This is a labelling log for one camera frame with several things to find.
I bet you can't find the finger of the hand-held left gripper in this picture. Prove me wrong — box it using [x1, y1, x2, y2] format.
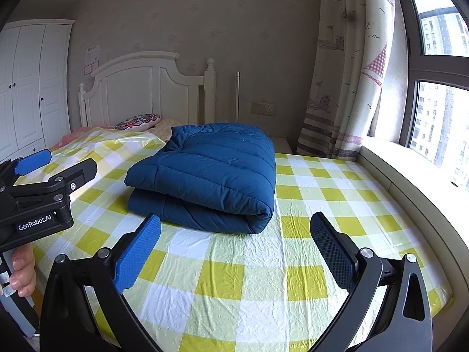
[0, 158, 98, 210]
[0, 149, 52, 188]

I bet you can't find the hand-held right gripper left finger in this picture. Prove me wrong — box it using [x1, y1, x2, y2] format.
[40, 213, 162, 352]

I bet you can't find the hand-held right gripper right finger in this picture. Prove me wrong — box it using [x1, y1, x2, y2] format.
[310, 211, 434, 352]

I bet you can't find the blue quilted jacket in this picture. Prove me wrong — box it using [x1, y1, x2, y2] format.
[124, 123, 276, 234]

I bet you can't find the person's left hand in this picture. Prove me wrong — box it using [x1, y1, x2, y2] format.
[9, 246, 37, 295]

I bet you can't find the pink blanket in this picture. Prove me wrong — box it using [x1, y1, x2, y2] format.
[60, 126, 113, 146]

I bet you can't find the white wardrobe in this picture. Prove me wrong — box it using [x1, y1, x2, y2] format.
[0, 19, 76, 162]

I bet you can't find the yellow checkered bed sheet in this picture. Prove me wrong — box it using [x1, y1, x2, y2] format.
[15, 131, 452, 352]

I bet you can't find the floral patterned pillow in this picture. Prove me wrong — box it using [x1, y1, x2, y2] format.
[113, 113, 162, 131]

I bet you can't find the pale pink pillow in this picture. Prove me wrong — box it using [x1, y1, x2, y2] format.
[152, 118, 184, 142]

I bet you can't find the white wooden headboard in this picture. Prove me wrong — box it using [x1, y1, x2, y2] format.
[78, 51, 217, 129]

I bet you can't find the beige window sill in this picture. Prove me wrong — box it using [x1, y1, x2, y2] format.
[357, 136, 469, 301]

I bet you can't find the white nightstand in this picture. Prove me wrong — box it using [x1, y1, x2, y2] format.
[269, 136, 294, 154]

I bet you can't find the white paper notice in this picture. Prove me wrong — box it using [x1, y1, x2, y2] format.
[85, 44, 101, 65]

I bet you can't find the dark framed window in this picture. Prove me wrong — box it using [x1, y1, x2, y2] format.
[366, 0, 469, 191]

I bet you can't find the metal pole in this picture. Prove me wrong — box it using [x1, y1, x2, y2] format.
[234, 71, 242, 123]

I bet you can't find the patterned curtain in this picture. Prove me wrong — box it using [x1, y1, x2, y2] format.
[297, 0, 409, 162]

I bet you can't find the beige wall socket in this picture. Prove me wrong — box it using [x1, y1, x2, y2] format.
[251, 102, 276, 116]

